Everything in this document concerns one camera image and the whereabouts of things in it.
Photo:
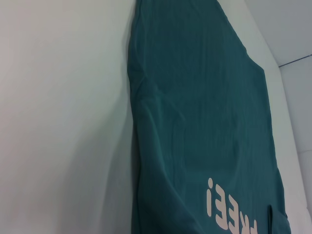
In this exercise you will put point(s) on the blue FREE print T-shirt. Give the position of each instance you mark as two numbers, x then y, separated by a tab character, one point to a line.
200	109

